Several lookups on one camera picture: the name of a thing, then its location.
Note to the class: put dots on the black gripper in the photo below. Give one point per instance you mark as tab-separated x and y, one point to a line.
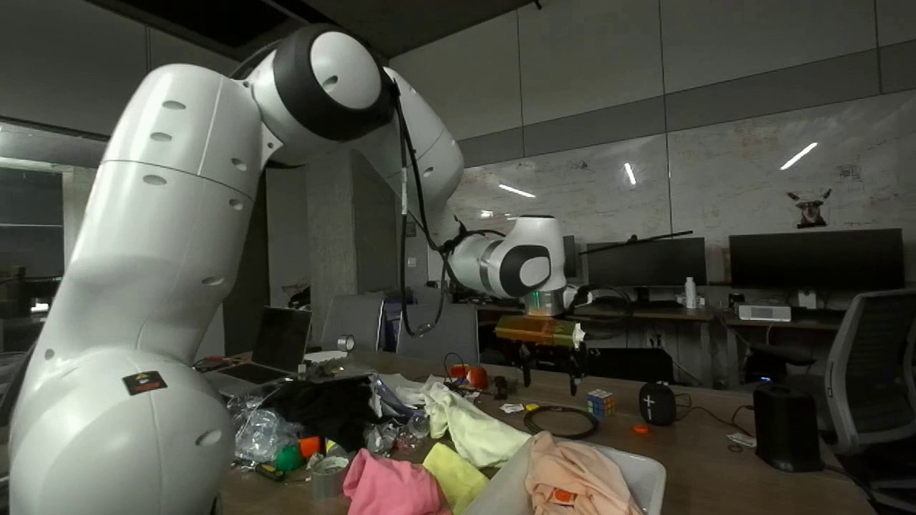
550	355

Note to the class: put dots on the small black object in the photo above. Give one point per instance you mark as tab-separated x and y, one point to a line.
498	386

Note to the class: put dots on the dark wall emblem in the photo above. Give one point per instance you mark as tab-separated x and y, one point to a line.
807	206

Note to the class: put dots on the wide black monitor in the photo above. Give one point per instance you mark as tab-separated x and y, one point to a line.
817	259

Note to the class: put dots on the orange and white round object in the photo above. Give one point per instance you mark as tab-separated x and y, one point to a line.
468	376

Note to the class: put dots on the tall black speaker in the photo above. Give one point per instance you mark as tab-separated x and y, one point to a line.
787	423

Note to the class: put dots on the small white paper scrap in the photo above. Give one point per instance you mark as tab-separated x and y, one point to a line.
514	406

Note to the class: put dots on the white bottle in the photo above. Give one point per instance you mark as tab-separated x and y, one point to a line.
690	293

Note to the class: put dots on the grey fabric chair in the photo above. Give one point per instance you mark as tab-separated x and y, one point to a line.
440	333
351	317

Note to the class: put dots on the crumpled clear plastic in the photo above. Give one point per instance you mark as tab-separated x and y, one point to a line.
261	432

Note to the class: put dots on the wooden office desk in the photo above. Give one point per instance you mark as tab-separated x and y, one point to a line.
660	317

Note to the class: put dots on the white paper slip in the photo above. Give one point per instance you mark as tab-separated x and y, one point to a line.
739	440

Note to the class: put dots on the clear plastic water bottle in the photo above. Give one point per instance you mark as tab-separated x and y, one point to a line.
401	432

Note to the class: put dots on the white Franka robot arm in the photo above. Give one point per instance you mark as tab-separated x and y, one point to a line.
161	237

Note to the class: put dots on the large pale yellow towel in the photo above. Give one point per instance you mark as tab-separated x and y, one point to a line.
477	430

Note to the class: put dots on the yellow-green microfiber cloth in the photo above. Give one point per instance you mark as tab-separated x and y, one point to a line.
457	472

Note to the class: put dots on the open dark laptop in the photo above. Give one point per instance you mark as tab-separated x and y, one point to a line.
258	346

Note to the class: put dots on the small orange red cap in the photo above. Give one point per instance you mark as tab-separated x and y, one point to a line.
311	446

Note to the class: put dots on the pink cloth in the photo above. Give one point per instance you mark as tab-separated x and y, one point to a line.
388	486

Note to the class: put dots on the Rubik's cube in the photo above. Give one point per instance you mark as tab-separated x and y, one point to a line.
598	402

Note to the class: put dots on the black fabric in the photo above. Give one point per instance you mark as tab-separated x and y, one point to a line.
319	409

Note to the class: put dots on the small green object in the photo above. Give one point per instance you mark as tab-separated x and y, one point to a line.
286	459

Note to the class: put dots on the white flat device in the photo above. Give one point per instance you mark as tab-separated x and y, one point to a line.
762	312

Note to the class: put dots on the black office chair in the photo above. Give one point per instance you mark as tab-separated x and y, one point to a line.
875	362

